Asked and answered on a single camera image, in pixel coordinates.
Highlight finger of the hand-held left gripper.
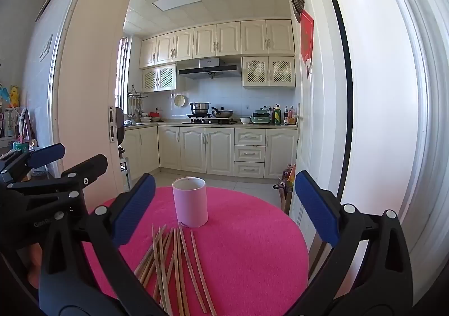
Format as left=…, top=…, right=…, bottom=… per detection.
left=0, top=143, right=66, bottom=185
left=7, top=154, right=108, bottom=204

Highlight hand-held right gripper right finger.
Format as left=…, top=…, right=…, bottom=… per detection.
left=288, top=170, right=413, bottom=316

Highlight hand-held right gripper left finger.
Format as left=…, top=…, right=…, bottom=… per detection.
left=38, top=173, right=169, bottom=316

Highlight pink cup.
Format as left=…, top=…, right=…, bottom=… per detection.
left=172, top=176, right=208, bottom=229

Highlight bunch of wooden chopsticks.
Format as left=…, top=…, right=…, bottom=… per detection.
left=134, top=225, right=218, bottom=316

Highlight cardboard box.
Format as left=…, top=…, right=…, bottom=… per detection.
left=274, top=181, right=294, bottom=215

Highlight white storage rack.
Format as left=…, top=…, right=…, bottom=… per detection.
left=119, top=156, right=132, bottom=192

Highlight cluttered shelf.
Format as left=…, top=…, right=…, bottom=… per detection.
left=0, top=105, right=37, bottom=148

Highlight yellow plush toy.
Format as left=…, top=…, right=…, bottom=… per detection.
left=9, top=84, right=21, bottom=108

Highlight pink round mat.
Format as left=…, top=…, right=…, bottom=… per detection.
left=82, top=186, right=309, bottom=316

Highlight hanging utensil rack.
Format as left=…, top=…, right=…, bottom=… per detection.
left=127, top=84, right=148, bottom=118

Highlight cream sliding door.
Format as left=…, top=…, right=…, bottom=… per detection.
left=52, top=0, right=150, bottom=197

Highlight cream base cabinets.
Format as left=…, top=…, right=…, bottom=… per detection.
left=123, top=124, right=299, bottom=179

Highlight white panel door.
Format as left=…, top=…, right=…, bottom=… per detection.
left=287, top=0, right=353, bottom=257

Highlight kitchen window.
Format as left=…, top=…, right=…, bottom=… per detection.
left=115, top=35, right=129, bottom=109

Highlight cream lattice door cabinet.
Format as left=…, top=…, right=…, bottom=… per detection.
left=142, top=63, right=177, bottom=93
left=242, top=56, right=296, bottom=88

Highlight gas stove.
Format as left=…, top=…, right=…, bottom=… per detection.
left=182, top=114, right=238, bottom=125

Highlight steel cooking pot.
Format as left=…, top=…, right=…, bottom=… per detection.
left=189, top=102, right=211, bottom=116

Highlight black range hood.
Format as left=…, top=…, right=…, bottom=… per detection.
left=178, top=58, right=242, bottom=79

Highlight ceiling light panel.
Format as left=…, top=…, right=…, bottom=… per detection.
left=152, top=0, right=205, bottom=12

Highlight red wall poster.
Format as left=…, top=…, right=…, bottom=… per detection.
left=301, top=10, right=314, bottom=74

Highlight cream wall cabinet row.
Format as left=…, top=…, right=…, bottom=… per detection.
left=139, top=20, right=296, bottom=69

